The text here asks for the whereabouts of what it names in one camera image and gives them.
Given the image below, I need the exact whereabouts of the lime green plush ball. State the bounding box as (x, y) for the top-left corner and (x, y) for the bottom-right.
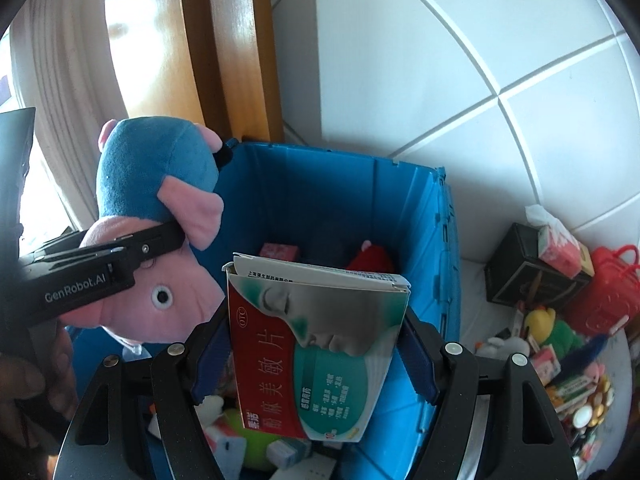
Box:
(222, 407), (281, 471)

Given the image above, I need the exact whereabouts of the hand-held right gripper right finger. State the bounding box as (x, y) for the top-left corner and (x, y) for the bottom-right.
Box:
(397, 310), (576, 480)

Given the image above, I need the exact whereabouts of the yellow plush toy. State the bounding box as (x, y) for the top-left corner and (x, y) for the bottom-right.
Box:
(525, 307), (558, 343)

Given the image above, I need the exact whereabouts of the pig plush in red dress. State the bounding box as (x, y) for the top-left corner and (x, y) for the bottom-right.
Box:
(345, 239), (396, 273)

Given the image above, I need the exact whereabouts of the yellow bottle with white lid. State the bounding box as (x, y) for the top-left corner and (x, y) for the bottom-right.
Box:
(572, 405), (596, 431)

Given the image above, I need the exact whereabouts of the person's left hand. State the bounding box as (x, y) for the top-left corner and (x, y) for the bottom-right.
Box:
(0, 327), (81, 461)

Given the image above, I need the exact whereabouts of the medicine box with face print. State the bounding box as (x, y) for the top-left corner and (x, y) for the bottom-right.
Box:
(222, 252), (412, 443)

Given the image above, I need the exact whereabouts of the wooden headboard post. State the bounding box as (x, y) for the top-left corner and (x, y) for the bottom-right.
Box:
(105, 0), (286, 143)

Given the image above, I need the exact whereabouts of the pink white soft pack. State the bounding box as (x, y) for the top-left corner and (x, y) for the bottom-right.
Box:
(202, 420), (248, 480)

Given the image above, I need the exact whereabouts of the black gift bag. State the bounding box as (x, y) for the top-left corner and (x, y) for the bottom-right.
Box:
(484, 222), (593, 308)

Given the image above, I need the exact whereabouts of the blue pink pig plush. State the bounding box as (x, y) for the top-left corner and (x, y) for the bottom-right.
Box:
(62, 116), (226, 346)

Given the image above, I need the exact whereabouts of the small white box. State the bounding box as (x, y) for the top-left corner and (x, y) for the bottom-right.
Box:
(265, 437), (313, 471)

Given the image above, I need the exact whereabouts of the white padded headboard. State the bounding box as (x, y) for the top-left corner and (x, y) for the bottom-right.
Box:
(270, 0), (640, 271)

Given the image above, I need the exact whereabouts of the small pink pig plush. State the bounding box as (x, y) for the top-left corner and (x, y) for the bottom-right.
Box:
(582, 360), (608, 386)

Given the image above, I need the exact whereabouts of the green plush toy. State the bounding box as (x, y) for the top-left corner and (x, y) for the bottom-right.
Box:
(542, 320), (586, 361)

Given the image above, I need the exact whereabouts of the blue plastic crate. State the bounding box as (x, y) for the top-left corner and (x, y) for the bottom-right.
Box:
(65, 140), (461, 480)

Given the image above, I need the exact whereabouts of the white curtain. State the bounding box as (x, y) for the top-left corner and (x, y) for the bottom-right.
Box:
(10, 0), (131, 241)

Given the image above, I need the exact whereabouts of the red small suitcase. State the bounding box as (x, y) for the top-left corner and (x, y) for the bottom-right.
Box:
(565, 245), (640, 338)

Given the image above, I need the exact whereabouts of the blue feather duster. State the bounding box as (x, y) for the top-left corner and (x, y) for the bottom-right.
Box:
(560, 320), (631, 376)

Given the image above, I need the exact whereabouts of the pink tissue pack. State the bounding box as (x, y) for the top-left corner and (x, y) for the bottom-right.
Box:
(525, 204), (596, 278)

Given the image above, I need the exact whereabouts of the white plush with black eyes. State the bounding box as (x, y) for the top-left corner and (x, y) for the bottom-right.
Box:
(475, 335), (531, 358)

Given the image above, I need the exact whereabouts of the white plush toy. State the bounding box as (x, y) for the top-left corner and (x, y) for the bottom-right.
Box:
(195, 394), (226, 423)

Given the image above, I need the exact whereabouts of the small pink box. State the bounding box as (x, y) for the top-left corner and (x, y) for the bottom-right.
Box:
(531, 347), (561, 386)

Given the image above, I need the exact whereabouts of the pink square box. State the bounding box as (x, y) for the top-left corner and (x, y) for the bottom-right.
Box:
(259, 242), (300, 262)

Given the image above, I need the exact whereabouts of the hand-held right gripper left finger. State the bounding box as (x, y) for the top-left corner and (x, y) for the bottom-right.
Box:
(57, 305), (233, 480)

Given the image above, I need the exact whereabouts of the long black green box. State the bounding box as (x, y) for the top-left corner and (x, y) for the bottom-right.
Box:
(547, 377), (601, 406)

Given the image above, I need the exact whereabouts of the flat white dotted box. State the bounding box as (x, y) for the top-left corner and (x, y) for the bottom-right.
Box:
(290, 460), (341, 480)

